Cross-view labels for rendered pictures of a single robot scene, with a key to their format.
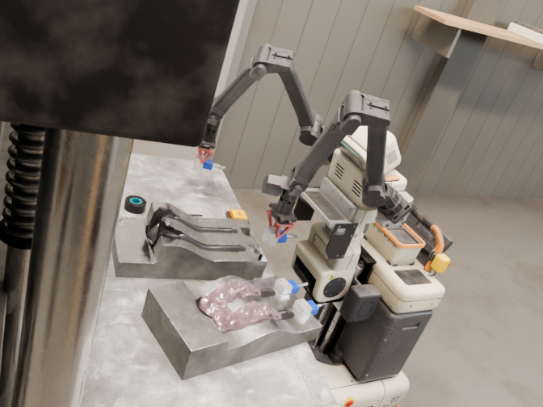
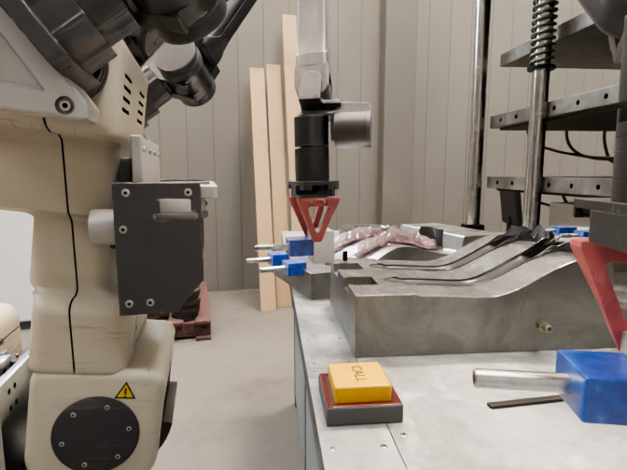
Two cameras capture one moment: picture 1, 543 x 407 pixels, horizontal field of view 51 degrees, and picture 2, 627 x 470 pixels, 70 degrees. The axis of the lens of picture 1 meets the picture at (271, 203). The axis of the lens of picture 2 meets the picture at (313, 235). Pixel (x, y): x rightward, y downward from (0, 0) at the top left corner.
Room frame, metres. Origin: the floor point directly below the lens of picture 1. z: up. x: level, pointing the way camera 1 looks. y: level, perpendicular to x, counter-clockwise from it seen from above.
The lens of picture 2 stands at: (2.44, 0.24, 1.06)
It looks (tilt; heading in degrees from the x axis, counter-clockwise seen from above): 8 degrees down; 203
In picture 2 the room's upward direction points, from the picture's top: straight up
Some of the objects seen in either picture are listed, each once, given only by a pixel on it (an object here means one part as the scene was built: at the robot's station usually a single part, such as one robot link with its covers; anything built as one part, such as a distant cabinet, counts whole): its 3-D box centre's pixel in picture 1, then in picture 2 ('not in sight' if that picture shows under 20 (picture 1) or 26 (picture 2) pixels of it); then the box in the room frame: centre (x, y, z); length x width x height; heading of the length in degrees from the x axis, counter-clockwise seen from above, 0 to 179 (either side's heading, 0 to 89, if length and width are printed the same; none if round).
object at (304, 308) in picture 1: (312, 307); (273, 258); (1.52, -0.24, 0.85); 0.13 x 0.05 x 0.05; 135
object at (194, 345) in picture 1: (237, 314); (384, 254); (1.36, -0.01, 0.85); 0.50 x 0.26 x 0.11; 135
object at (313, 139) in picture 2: (288, 190); (314, 131); (1.75, -0.04, 1.12); 0.07 x 0.06 x 0.07; 103
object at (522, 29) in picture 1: (535, 34); not in sight; (4.75, -1.50, 1.66); 0.34 x 0.33 x 0.09; 126
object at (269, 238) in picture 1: (281, 236); (293, 246); (1.77, -0.07, 0.93); 0.13 x 0.05 x 0.05; 126
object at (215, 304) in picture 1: (241, 302); (384, 237); (1.37, -0.01, 0.90); 0.26 x 0.18 x 0.08; 135
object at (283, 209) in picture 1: (284, 206); (312, 170); (1.75, -0.05, 1.06); 0.10 x 0.07 x 0.07; 36
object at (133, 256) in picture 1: (188, 240); (485, 283); (1.64, 0.23, 0.87); 0.50 x 0.26 x 0.14; 118
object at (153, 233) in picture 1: (196, 230); (475, 255); (1.64, 0.21, 0.92); 0.35 x 0.16 x 0.09; 118
